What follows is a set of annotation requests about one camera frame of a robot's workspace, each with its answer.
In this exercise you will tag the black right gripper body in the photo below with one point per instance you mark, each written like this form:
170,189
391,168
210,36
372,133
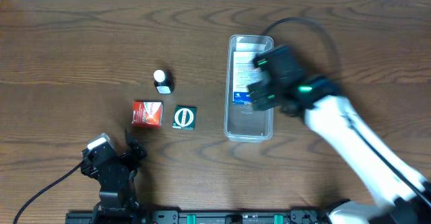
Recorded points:
264,79

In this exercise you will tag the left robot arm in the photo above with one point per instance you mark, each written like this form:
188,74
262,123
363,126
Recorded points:
118,200

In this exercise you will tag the green square box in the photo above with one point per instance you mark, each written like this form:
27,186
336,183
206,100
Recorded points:
184,118

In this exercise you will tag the black mounting rail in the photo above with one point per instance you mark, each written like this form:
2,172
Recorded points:
178,217

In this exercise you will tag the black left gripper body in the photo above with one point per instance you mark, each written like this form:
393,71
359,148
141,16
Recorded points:
89,169

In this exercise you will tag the dark bottle white cap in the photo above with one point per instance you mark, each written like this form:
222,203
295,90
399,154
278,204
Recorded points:
163,82

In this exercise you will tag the clear plastic container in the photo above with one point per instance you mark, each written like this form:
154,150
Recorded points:
241,122

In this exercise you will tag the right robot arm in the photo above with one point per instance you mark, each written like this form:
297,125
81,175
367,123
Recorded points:
401,194

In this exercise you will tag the red orange medicine box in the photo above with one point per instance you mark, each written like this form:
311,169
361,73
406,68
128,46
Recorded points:
147,114

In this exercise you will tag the blue medicine box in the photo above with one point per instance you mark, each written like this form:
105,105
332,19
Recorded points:
244,74

